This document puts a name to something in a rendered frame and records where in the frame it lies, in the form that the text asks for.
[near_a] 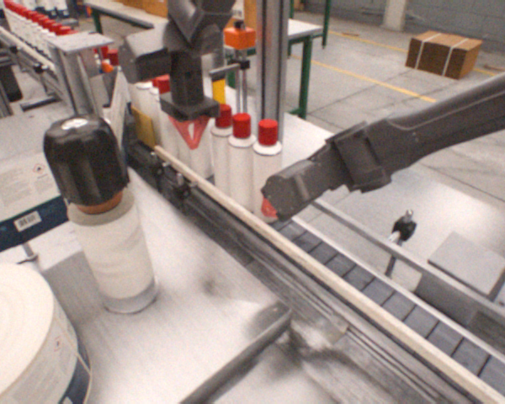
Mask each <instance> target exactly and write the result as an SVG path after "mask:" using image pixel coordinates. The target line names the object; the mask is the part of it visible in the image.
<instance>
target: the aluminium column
mask: <svg viewBox="0 0 505 404"><path fill-rule="evenodd" d="M289 11H290V0H267V24H266V72H265V119H271V120H276V122H277V123H278V125H279V128H278V141H279V142H280V143H281V144H282V145H283V138H284V107H285V90H286V75H287V58H288V43H289V35H288V28H289ZM264 55H265V0H257V141H258V123H259V121H260V120H263V88H264Z"/></svg>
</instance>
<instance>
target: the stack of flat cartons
mask: <svg viewBox="0 0 505 404"><path fill-rule="evenodd" d="M409 45H410V46H409V47H408V48H409V51H408V52H407V53H408V55H407V59H406V63H405V66H407V67H408V68H411V69H415V70H419V71H422V72H429V73H432V74H434V73H435V74H436V75H440V76H443V77H447V78H450V79H454V80H458V81H459V80H460V79H461V78H462V77H463V76H464V75H466V74H467V73H469V72H470V71H472V70H473V68H474V67H475V62H476V59H477V57H478V54H479V52H480V48H481V45H482V41H480V40H467V39H464V38H463V37H461V36H457V35H446V34H440V33H437V32H433V31H428V32H425V33H423V34H421V35H418V36H416V37H413V38H411V40H410V44H409Z"/></svg>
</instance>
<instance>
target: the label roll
mask: <svg viewBox="0 0 505 404"><path fill-rule="evenodd" d="M91 385H92V365H91V360H90V357H89V355H88V351H87V350H86V348H85V346H84V345H83V343H82V340H81V339H80V337H79V336H78V335H77V332H76V330H75V329H74V327H73V326H72V325H71V323H70V322H69V320H68V319H67V317H66V315H65V313H64V311H63V310H62V308H61V306H60V305H59V303H58V301H57V299H56V298H55V296H54V295H53V293H52V290H51V288H50V286H49V285H48V283H47V282H46V281H45V279H44V278H43V277H42V276H41V275H40V274H38V273H37V272H35V271H34V270H32V269H30V268H27V267H25V266H22V265H17V264H11V263H0V404H86V402H87V400H88V395H89V392H90V389H91Z"/></svg>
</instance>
